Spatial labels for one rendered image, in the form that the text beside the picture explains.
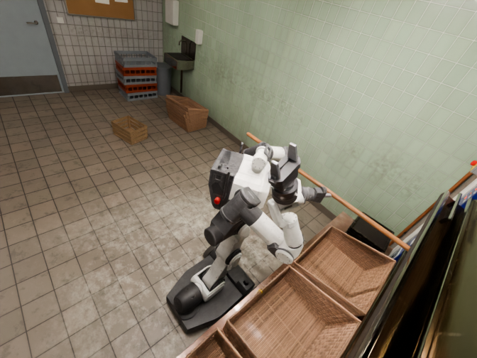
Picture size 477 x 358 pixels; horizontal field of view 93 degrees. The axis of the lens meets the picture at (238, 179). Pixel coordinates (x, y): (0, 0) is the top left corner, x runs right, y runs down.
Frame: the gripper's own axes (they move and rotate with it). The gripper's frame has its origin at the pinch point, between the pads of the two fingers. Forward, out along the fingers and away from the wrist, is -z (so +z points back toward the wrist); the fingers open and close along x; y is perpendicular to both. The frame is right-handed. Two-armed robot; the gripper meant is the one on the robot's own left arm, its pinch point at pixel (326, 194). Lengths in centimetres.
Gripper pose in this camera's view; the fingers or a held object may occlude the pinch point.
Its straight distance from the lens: 153.8
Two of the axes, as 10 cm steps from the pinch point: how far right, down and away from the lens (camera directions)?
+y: 1.2, 6.7, -7.4
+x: -2.0, 7.4, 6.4
